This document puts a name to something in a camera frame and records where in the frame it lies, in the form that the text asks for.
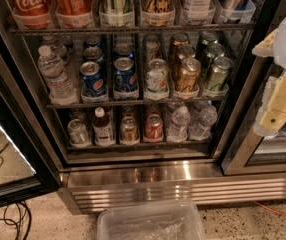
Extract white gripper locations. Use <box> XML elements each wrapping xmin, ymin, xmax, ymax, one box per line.
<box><xmin>252</xmin><ymin>17</ymin><xmax>286</xmax><ymax>137</ymax></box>

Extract silver green 7up can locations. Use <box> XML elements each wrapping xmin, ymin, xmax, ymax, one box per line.
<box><xmin>68</xmin><ymin>119</ymin><xmax>91</xmax><ymax>148</ymax></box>

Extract front green can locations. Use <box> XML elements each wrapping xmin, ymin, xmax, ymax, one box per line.
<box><xmin>204</xmin><ymin>56</ymin><xmax>233</xmax><ymax>92</ymax></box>

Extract middle green can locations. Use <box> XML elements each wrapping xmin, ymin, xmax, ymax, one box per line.
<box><xmin>200</xmin><ymin>43</ymin><xmax>225</xmax><ymax>77</ymax></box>

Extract front gold can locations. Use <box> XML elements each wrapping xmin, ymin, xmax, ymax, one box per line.
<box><xmin>174</xmin><ymin>58</ymin><xmax>201</xmax><ymax>99</ymax></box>

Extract middle gold can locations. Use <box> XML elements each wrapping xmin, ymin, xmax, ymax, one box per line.
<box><xmin>172</xmin><ymin>44</ymin><xmax>195</xmax><ymax>80</ymax></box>

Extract white green soda can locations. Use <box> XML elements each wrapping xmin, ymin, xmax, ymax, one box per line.
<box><xmin>144</xmin><ymin>59</ymin><xmax>169</xmax><ymax>100</ymax></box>

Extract gold La Croix can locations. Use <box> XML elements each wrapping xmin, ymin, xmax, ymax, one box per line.
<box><xmin>141</xmin><ymin>0</ymin><xmax>173</xmax><ymax>26</ymax></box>

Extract bottom red can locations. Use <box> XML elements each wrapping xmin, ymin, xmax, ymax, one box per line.
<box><xmin>144</xmin><ymin>114</ymin><xmax>163</xmax><ymax>142</ymax></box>

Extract front right Pepsi can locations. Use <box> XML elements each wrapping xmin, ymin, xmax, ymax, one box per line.
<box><xmin>113</xmin><ymin>57</ymin><xmax>139</xmax><ymax>99</ymax></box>

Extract pepsi can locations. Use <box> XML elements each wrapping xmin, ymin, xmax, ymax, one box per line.
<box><xmin>113</xmin><ymin>43</ymin><xmax>135</xmax><ymax>60</ymax></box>
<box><xmin>83</xmin><ymin>47</ymin><xmax>105</xmax><ymax>65</ymax></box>
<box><xmin>79</xmin><ymin>61</ymin><xmax>108</xmax><ymax>103</ymax></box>
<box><xmin>113</xmin><ymin>57</ymin><xmax>139</xmax><ymax>99</ymax></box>

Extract middle right Pepsi can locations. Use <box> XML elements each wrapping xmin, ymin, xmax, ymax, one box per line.
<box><xmin>113</xmin><ymin>43</ymin><xmax>135</xmax><ymax>60</ymax></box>

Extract bottom gold can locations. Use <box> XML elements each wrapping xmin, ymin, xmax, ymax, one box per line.
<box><xmin>120</xmin><ymin>116</ymin><xmax>139</xmax><ymax>145</ymax></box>

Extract green striped tall can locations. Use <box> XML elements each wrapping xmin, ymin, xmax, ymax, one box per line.
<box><xmin>99</xmin><ymin>0</ymin><xmax>135</xmax><ymax>27</ymax></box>

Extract front left Pepsi can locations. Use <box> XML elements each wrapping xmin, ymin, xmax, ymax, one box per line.
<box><xmin>79</xmin><ymin>61</ymin><xmax>108</xmax><ymax>103</ymax></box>

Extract middle left Pepsi can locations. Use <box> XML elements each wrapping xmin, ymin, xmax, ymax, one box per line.
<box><xmin>83</xmin><ymin>47</ymin><xmax>105</xmax><ymax>65</ymax></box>

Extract orange soda can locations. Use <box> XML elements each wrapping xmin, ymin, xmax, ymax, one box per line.
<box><xmin>56</xmin><ymin>0</ymin><xmax>92</xmax><ymax>29</ymax></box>

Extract red Coca-Cola can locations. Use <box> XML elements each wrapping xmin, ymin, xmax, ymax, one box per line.
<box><xmin>13</xmin><ymin>0</ymin><xmax>49</xmax><ymax>29</ymax></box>

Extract black fridge door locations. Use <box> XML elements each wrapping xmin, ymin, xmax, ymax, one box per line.
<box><xmin>0</xmin><ymin>3</ymin><xmax>62</xmax><ymax>212</ymax></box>

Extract bottom right water bottle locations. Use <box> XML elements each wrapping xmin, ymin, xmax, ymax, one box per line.
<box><xmin>189</xmin><ymin>106</ymin><xmax>217</xmax><ymax>141</ymax></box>

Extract white labelled bottle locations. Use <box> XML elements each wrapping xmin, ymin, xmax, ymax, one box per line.
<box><xmin>180</xmin><ymin>0</ymin><xmax>215</xmax><ymax>25</ymax></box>

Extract bottom left water bottle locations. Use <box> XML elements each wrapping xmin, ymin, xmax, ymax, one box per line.
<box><xmin>167</xmin><ymin>106</ymin><xmax>191</xmax><ymax>143</ymax></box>

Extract clear plastic bin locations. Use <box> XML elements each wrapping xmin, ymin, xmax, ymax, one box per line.
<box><xmin>97</xmin><ymin>200</ymin><xmax>206</xmax><ymax>240</ymax></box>

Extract brown juice bottle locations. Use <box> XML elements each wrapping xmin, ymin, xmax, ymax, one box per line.
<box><xmin>93</xmin><ymin>107</ymin><xmax>115</xmax><ymax>146</ymax></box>

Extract front clear water bottle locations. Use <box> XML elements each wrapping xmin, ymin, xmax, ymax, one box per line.
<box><xmin>38</xmin><ymin>45</ymin><xmax>79</xmax><ymax>105</ymax></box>

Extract orange cable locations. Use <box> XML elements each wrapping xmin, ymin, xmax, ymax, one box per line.
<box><xmin>253</xmin><ymin>200</ymin><xmax>286</xmax><ymax>218</ymax></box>

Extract black cables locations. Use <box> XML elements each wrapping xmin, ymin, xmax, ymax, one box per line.
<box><xmin>0</xmin><ymin>201</ymin><xmax>33</xmax><ymax>240</ymax></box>

